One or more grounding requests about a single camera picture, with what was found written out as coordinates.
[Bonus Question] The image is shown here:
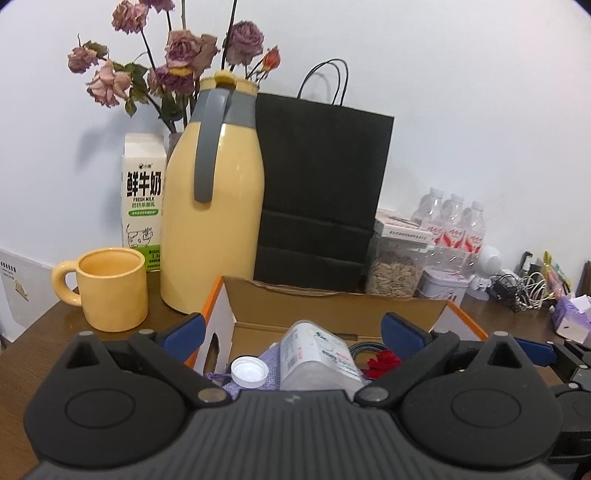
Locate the orange cardboard box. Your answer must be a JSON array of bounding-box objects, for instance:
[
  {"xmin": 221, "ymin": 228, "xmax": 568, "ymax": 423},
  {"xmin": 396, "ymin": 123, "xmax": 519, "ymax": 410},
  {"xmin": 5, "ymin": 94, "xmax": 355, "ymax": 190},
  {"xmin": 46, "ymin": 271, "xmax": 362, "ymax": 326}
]
[{"xmin": 187, "ymin": 275, "xmax": 490, "ymax": 394}]

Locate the purple knitted cloth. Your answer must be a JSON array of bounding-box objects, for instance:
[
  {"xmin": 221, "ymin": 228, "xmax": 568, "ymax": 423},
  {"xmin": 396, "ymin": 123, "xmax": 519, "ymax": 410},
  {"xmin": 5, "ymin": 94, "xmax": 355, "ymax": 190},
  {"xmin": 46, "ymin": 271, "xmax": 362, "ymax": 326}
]
[{"xmin": 205, "ymin": 344, "xmax": 283, "ymax": 400}]

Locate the yellow mug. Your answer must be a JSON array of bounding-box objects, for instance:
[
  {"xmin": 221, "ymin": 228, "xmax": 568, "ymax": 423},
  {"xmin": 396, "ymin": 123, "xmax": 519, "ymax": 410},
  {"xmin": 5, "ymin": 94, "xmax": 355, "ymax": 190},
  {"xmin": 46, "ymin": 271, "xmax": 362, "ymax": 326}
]
[{"xmin": 51, "ymin": 247, "xmax": 149, "ymax": 332}]

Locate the white milk carton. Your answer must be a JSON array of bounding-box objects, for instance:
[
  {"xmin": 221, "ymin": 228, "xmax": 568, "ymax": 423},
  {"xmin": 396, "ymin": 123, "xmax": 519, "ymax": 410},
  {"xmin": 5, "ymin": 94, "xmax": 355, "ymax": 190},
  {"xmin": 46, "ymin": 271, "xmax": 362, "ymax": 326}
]
[{"xmin": 121, "ymin": 133, "xmax": 168, "ymax": 273}]

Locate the black coiled cable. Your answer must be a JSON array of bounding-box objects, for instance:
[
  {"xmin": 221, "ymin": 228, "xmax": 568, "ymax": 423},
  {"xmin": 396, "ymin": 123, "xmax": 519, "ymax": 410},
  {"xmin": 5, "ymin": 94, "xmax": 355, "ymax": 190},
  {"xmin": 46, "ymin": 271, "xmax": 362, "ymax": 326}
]
[{"xmin": 348, "ymin": 342, "xmax": 384, "ymax": 367}]

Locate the dried rose bouquet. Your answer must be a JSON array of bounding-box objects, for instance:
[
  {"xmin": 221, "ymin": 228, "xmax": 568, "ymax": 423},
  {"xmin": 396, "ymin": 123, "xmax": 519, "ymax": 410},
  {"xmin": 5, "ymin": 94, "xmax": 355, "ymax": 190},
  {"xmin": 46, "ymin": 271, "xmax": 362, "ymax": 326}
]
[{"xmin": 68, "ymin": 0, "xmax": 281, "ymax": 134}]

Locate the black cable bundle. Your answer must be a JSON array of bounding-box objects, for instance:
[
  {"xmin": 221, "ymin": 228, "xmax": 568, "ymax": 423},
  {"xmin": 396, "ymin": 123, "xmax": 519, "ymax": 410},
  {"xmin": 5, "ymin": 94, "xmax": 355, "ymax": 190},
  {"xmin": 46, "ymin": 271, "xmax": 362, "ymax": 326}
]
[{"xmin": 487, "ymin": 273, "xmax": 522, "ymax": 305}]

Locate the black charger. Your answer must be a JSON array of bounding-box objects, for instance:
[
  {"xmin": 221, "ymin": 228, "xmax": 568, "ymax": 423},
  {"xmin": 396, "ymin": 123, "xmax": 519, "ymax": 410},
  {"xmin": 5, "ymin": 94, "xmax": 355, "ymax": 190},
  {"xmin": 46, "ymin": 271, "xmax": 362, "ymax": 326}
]
[{"xmin": 522, "ymin": 250, "xmax": 543, "ymax": 278}]

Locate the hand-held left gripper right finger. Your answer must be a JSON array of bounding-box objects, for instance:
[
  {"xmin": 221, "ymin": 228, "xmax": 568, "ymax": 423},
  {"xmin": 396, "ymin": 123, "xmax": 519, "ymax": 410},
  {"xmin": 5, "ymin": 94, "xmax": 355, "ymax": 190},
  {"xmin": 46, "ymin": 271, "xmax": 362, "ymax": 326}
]
[{"xmin": 353, "ymin": 311, "xmax": 536, "ymax": 408}]

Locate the clear jar of seeds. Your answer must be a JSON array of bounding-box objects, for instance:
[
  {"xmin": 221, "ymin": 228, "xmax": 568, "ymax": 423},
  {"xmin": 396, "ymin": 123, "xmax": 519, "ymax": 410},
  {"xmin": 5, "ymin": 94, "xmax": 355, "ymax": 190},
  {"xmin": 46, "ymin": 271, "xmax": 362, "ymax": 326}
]
[{"xmin": 365, "ymin": 233, "xmax": 428, "ymax": 298}]

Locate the white bottle cap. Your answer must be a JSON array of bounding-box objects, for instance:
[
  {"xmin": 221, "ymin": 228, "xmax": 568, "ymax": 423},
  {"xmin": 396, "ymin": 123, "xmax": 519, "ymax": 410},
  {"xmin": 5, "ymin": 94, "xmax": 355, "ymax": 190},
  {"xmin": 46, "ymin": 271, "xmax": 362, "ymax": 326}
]
[{"xmin": 231, "ymin": 356, "xmax": 270, "ymax": 388}]

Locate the colourful snack packet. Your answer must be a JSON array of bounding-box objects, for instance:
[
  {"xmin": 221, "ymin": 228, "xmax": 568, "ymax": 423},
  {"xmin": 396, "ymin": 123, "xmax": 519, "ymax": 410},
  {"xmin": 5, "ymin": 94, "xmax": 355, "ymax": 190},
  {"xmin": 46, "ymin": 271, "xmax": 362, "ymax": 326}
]
[{"xmin": 542, "ymin": 251, "xmax": 573, "ymax": 296}]

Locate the white plastic bottle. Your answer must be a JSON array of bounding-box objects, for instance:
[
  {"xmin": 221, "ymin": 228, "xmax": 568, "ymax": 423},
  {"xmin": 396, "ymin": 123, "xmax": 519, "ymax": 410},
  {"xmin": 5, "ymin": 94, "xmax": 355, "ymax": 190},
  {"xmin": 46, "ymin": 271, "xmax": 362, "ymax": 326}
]
[{"xmin": 279, "ymin": 320, "xmax": 365, "ymax": 392}]

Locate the white tin box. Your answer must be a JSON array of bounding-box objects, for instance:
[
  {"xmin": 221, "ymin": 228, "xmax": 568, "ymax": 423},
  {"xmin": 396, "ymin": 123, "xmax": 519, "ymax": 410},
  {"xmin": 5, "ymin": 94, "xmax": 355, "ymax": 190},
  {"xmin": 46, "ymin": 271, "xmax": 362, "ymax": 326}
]
[{"xmin": 418, "ymin": 268, "xmax": 474, "ymax": 305}]

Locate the white printed board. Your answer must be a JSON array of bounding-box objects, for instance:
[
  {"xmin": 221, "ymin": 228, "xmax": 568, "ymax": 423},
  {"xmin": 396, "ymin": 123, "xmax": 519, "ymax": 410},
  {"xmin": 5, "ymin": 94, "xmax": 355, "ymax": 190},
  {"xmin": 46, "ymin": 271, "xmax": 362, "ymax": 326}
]
[{"xmin": 0, "ymin": 247, "xmax": 61, "ymax": 342}]

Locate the purple tissue pack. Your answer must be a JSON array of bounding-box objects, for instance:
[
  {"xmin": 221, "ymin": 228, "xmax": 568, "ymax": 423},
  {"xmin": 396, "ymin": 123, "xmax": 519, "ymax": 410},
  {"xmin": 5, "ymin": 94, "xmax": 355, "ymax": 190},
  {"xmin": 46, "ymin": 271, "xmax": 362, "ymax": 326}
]
[{"xmin": 551, "ymin": 293, "xmax": 591, "ymax": 344}]

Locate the black paper bag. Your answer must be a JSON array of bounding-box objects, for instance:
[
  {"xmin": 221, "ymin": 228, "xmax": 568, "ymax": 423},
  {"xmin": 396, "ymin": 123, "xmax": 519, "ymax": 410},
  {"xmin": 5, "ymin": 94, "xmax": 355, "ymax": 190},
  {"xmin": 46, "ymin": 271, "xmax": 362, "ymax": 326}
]
[{"xmin": 253, "ymin": 58, "xmax": 395, "ymax": 294}]

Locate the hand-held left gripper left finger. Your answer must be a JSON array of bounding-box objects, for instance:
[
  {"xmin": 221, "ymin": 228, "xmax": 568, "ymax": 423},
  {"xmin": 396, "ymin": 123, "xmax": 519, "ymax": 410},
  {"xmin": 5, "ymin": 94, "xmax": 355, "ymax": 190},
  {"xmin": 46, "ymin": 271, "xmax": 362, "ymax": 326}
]
[{"xmin": 60, "ymin": 313, "xmax": 232, "ymax": 408}]

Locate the white robot figurine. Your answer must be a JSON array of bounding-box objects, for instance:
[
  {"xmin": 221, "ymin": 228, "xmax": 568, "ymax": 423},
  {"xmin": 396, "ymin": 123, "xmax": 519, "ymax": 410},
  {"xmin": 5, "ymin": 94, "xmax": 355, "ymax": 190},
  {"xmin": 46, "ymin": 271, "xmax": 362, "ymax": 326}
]
[{"xmin": 466, "ymin": 244, "xmax": 504, "ymax": 302}]

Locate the yellow thermos jug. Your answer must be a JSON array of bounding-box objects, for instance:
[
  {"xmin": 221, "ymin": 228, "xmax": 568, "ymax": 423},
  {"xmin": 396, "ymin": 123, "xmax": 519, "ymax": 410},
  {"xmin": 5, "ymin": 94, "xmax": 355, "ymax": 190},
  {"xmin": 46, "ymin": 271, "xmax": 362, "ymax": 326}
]
[{"xmin": 160, "ymin": 71, "xmax": 265, "ymax": 315}]

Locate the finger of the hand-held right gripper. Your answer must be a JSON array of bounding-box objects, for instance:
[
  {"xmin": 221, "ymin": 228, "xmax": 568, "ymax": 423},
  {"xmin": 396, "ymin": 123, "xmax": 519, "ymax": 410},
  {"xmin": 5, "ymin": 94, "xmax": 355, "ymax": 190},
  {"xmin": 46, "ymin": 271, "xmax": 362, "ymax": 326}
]
[
  {"xmin": 515, "ymin": 338, "xmax": 591, "ymax": 371},
  {"xmin": 551, "ymin": 369, "xmax": 591, "ymax": 398}
]

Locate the flat white box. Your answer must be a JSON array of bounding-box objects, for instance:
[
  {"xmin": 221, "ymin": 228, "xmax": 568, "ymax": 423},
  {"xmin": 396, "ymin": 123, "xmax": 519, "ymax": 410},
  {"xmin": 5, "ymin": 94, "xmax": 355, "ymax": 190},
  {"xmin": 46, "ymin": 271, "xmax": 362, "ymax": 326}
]
[{"xmin": 374, "ymin": 209, "xmax": 433, "ymax": 245}]

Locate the red artificial flower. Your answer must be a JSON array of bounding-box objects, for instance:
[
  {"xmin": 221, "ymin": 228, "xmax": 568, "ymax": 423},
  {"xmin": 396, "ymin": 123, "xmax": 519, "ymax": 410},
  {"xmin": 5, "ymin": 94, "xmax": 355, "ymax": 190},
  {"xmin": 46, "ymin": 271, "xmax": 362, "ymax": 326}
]
[{"xmin": 362, "ymin": 349, "xmax": 400, "ymax": 380}]

